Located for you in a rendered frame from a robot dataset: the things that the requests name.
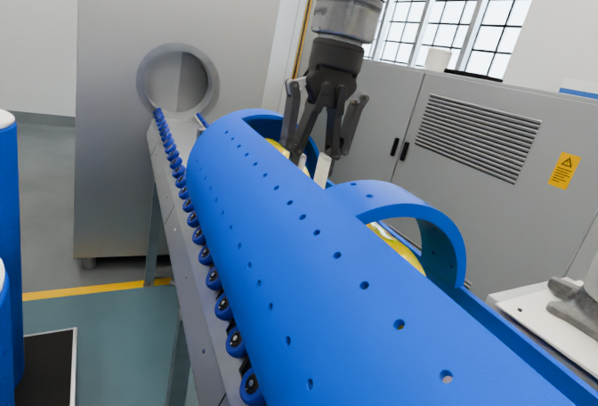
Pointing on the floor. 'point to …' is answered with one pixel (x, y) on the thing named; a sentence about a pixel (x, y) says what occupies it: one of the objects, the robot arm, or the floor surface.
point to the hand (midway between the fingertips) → (308, 175)
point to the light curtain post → (306, 34)
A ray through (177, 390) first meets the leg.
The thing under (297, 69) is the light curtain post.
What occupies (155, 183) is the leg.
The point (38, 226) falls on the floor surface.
